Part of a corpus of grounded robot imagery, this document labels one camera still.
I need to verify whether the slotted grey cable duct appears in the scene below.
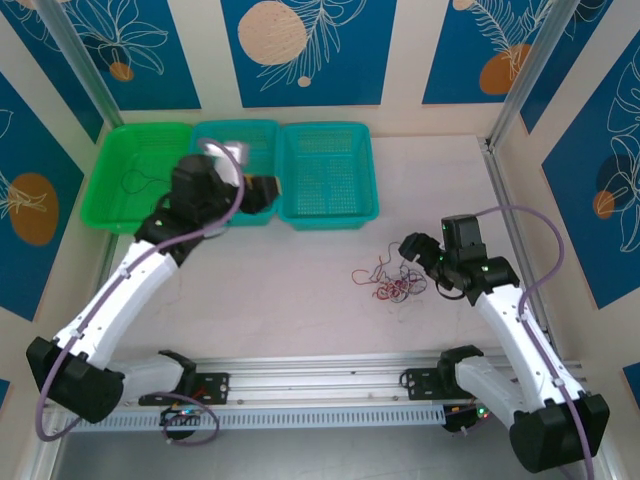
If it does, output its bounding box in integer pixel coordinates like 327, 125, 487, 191
64, 405, 447, 432

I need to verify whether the thin blue cable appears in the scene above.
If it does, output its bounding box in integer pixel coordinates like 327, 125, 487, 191
382, 259, 430, 305

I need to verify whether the small black controller board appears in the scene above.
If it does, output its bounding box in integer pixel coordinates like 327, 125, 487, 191
443, 401, 494, 435
159, 405, 205, 427

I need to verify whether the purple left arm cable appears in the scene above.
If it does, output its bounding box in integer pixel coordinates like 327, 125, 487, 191
37, 138, 247, 446

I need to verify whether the thin red cable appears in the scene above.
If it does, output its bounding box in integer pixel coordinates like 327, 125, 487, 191
351, 257, 401, 301
372, 242, 416, 296

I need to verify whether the thin black cable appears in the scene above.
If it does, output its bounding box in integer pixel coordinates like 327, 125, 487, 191
122, 167, 170, 196

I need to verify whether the green plastic mesh basket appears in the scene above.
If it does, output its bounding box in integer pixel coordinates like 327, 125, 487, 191
80, 122, 195, 235

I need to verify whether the aluminium frame post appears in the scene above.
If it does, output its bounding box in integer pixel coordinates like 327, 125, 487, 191
488, 0, 571, 151
37, 0, 125, 129

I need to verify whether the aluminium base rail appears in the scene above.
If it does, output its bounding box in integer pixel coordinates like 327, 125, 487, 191
44, 352, 585, 409

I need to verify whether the teal plastic mesh basket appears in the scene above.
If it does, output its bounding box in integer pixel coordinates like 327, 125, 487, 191
188, 118, 282, 227
276, 122, 380, 232

